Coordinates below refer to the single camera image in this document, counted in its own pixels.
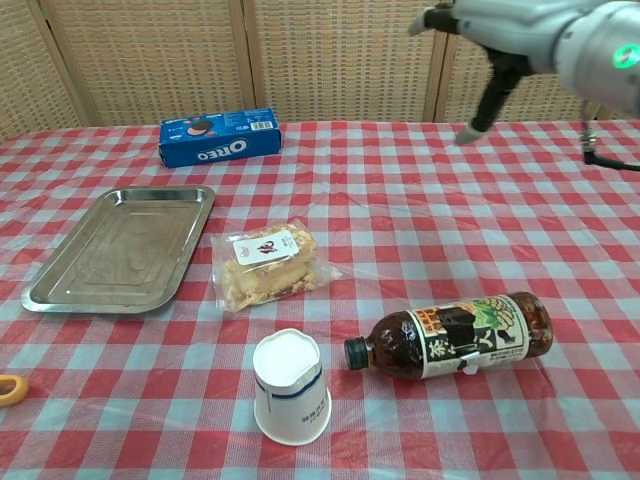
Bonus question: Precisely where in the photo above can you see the brown tea bottle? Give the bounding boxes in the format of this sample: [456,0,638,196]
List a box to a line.
[343,291,555,381]

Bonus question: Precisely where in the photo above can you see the white paper cup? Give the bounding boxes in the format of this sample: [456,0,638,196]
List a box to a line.
[252,327,334,447]

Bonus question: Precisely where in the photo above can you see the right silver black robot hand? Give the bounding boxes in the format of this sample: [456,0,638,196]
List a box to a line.
[407,0,601,147]

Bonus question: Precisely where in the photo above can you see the red white checkered tablecloth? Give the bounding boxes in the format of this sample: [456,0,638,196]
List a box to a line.
[0,119,640,480]

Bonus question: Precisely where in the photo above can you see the blue Oreo cookie box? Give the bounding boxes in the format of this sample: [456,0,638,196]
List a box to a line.
[158,107,283,169]

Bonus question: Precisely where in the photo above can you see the teal lint roller orange tip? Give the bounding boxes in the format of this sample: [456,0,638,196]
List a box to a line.
[0,373,30,407]

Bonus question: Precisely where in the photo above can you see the silver metal tray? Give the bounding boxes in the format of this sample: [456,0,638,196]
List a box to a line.
[20,184,216,315]

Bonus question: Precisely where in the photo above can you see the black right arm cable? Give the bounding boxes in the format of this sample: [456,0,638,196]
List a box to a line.
[578,98,640,172]

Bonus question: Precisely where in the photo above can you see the bamboo folding screen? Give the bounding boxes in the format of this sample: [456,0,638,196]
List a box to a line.
[0,0,640,144]

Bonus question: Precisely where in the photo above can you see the clear snack bag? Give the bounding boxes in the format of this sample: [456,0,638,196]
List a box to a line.
[209,219,344,314]

